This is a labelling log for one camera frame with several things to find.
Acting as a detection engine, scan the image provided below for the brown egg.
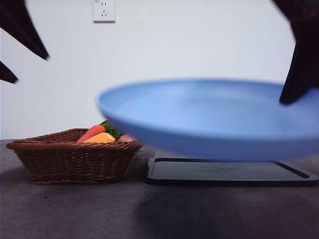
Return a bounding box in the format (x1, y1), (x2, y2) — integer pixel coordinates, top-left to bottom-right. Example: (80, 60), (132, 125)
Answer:
(118, 134), (137, 143)

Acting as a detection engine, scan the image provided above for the brown wicker basket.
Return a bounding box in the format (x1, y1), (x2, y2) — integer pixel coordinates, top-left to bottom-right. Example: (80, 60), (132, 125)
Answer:
(5, 128), (144, 185)

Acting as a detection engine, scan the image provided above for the blue round plate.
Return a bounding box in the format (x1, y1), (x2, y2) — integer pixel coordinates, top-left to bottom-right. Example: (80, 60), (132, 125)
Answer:
(95, 79), (319, 163)

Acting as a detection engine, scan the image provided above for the dark rectangular tray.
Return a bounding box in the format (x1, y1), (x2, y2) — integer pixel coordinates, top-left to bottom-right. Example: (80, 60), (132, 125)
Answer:
(144, 157), (319, 188)

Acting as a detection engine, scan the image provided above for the orange carrot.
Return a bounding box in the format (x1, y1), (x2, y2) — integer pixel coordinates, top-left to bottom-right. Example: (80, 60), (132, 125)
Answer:
(76, 124), (107, 144)

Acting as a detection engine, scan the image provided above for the yellow corn cob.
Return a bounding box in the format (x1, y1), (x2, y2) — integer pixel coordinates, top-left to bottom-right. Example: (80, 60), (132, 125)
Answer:
(82, 132), (117, 144)

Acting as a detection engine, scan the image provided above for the white wall socket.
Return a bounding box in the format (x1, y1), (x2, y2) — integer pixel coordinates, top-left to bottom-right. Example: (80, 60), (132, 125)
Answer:
(93, 0), (117, 24)

